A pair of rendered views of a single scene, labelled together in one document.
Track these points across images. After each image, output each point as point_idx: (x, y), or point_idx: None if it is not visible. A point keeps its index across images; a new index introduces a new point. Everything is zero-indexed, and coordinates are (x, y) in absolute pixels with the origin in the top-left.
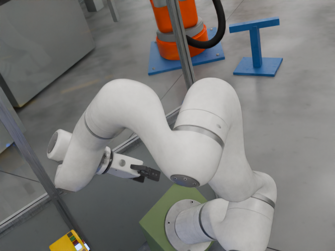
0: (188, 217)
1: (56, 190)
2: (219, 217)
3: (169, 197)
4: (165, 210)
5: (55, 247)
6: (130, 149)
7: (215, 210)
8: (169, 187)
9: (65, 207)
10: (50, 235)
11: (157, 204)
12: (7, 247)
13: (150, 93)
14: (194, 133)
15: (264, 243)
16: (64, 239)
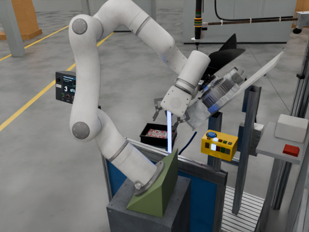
0: (140, 153)
1: (305, 186)
2: (110, 129)
3: (165, 169)
4: (165, 165)
5: (232, 136)
6: None
7: (113, 132)
8: None
9: (299, 205)
10: (299, 202)
11: (171, 160)
12: (306, 168)
13: (104, 3)
14: None
15: None
16: (231, 141)
